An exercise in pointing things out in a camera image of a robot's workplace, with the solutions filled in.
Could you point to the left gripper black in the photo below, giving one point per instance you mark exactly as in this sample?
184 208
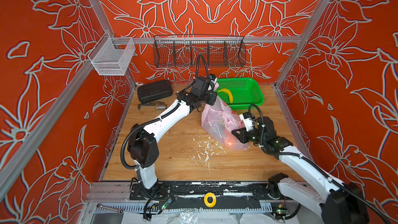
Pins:
213 98

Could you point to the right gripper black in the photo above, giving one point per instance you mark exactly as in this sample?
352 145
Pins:
244 135

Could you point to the pink plastic bag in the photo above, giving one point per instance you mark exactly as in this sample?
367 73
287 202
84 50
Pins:
219 121

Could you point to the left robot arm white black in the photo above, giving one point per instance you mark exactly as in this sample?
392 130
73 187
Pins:
139 150

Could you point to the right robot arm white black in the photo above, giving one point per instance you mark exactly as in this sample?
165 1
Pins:
334 201

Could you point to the yellow banana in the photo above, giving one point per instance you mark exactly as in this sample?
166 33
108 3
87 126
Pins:
226 95

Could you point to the metal clamp fitting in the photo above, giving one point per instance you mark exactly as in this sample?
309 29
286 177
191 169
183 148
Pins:
158 104

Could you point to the green plastic basket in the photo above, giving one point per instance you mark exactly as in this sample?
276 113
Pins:
246 91

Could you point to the black plastic case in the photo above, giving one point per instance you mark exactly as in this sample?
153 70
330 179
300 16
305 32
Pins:
154 91

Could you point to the yellow tape roll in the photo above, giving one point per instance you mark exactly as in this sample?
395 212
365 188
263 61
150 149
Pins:
210 200

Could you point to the metal wrench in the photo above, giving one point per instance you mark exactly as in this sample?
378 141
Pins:
109 208

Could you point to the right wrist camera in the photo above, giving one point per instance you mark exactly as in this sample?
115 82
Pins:
248 120

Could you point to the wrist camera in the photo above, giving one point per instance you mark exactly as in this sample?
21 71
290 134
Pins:
214 82
248 120

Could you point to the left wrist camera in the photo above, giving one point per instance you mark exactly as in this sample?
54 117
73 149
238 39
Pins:
214 82

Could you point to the black wire wall basket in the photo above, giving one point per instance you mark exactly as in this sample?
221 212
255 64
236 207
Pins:
184 50

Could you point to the clear plastic wall bin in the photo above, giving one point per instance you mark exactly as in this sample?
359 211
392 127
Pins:
111 56

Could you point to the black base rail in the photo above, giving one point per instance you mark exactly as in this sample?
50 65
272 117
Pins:
231 195

